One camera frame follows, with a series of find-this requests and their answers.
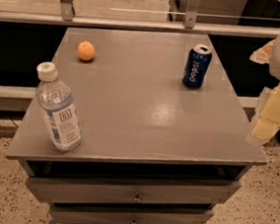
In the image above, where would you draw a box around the grey drawer cabinet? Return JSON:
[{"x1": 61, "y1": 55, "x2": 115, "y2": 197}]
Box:
[{"x1": 6, "y1": 28, "x2": 266, "y2": 210}]

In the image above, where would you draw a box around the metal railing frame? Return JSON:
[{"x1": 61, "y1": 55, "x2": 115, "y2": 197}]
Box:
[{"x1": 0, "y1": 0, "x2": 280, "y2": 37}]

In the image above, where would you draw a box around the orange fruit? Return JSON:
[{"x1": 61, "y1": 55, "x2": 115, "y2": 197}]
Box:
[{"x1": 77, "y1": 41, "x2": 96, "y2": 61}]

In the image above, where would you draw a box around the clear plastic water bottle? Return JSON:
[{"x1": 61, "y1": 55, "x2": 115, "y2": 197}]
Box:
[{"x1": 35, "y1": 61, "x2": 81, "y2": 152}]

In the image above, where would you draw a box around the top grey drawer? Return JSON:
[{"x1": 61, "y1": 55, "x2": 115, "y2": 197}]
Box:
[{"x1": 26, "y1": 178, "x2": 241, "y2": 204}]

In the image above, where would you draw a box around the blue pepsi can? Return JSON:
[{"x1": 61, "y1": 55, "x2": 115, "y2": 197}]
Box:
[{"x1": 182, "y1": 43, "x2": 213, "y2": 90}]

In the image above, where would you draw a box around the middle grey drawer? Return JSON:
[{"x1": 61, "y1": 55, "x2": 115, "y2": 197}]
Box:
[{"x1": 50, "y1": 205, "x2": 213, "y2": 224}]

